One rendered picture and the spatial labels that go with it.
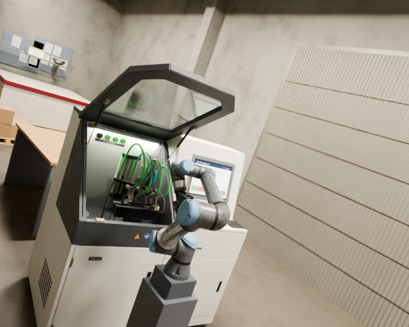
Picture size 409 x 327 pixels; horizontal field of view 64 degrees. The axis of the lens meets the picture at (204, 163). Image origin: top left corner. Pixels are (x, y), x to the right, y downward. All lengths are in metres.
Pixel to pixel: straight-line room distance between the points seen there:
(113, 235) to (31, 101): 6.72
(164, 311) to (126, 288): 0.66
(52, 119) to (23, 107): 0.67
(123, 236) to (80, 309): 0.55
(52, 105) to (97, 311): 6.79
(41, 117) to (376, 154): 7.14
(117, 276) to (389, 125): 3.73
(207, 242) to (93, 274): 0.86
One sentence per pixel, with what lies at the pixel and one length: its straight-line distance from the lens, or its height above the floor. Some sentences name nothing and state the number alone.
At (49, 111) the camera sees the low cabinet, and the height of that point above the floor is 0.50.
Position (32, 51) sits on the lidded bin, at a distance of 10.72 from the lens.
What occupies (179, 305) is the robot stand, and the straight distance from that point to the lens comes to 1.93.
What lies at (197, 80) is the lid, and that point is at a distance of 1.80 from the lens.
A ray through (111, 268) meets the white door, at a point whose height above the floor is 0.63.
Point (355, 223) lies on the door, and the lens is 4.77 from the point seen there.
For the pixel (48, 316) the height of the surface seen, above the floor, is 0.27.
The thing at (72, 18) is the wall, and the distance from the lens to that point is 11.65.
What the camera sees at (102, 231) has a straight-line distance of 2.17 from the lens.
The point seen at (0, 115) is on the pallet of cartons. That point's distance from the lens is 6.79.
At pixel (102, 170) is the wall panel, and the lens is 2.59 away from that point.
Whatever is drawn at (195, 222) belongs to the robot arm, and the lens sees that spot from 1.41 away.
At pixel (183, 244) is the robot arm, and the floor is 1.09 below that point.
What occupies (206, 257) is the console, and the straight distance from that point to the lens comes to 2.70.
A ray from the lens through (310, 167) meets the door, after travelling 5.12.
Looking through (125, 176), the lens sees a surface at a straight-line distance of 2.65.
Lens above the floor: 1.81
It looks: 9 degrees down
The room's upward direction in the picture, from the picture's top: 20 degrees clockwise
